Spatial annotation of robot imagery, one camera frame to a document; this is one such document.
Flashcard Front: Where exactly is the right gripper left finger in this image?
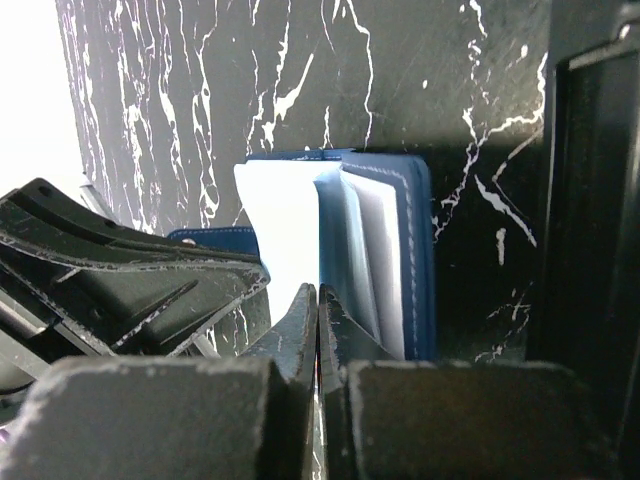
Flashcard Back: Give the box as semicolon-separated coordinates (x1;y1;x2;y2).
1;284;318;479

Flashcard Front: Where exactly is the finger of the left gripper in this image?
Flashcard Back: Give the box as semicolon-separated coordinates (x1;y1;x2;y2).
0;177;271;391

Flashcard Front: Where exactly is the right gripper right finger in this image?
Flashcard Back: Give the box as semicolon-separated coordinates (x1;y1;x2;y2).
318;286;620;479

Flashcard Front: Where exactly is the blue leather card holder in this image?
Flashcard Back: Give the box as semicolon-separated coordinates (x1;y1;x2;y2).
171;149;437;361

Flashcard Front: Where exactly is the black plastic card box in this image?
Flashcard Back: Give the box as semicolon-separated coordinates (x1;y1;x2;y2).
524;0;640;451

